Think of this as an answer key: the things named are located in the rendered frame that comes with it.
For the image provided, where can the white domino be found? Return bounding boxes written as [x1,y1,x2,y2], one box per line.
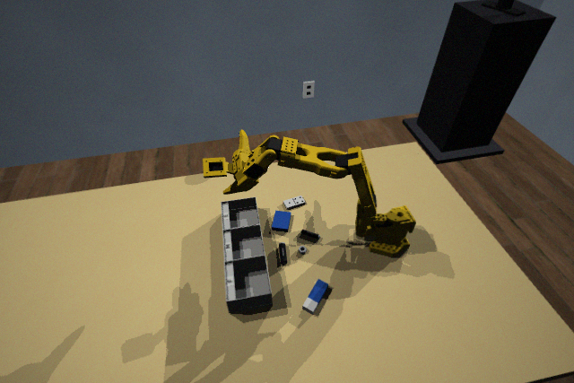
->
[283,196,306,210]

